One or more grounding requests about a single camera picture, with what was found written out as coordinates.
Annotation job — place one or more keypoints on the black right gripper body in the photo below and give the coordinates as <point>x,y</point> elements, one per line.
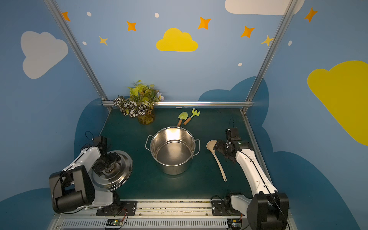
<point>221,148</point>

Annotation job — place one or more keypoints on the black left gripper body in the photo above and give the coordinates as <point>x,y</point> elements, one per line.
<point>109,162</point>

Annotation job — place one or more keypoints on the beige plastic ladle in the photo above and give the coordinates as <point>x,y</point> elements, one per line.
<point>210,146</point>

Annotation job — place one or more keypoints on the steel pot lid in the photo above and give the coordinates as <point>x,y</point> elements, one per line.
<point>115,176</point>

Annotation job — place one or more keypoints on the stainless steel stock pot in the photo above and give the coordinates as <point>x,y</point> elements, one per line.
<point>173,149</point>

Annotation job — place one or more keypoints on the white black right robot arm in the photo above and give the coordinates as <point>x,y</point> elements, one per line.
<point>268,208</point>

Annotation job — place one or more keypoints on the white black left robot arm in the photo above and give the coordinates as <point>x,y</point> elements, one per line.
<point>73,190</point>

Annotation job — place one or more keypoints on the left green circuit board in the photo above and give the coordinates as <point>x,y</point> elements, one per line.
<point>114,223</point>

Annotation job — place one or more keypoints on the green circuit board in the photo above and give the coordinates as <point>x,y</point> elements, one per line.
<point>114,223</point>
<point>234,224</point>

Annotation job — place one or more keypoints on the glass vase with artificial plant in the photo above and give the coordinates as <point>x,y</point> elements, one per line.
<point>140,103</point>

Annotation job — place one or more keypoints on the right green circuit board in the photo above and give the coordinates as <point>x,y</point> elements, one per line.
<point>234,224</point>

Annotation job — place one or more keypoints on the green toy rake wooden handle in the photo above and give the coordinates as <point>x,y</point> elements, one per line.
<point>195,113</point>

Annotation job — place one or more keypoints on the aluminium right frame post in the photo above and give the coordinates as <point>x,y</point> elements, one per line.
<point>285,21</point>

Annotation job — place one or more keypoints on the aluminium frame post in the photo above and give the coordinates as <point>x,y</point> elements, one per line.
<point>66,30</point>
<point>285,21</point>

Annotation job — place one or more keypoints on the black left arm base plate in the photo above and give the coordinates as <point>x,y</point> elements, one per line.
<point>127,208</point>

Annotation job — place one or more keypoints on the aluminium back frame rail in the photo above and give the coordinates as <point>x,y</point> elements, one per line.
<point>203,104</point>

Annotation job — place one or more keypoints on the green toy shovel wooden handle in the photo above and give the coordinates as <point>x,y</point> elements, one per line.
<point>183,116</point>

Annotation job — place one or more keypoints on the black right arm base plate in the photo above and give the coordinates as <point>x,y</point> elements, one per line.
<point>219,208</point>

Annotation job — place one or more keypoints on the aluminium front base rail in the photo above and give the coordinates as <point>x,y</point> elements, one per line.
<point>153,214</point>

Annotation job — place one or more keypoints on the aluminium left frame post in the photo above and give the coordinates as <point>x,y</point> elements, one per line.
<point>66,30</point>

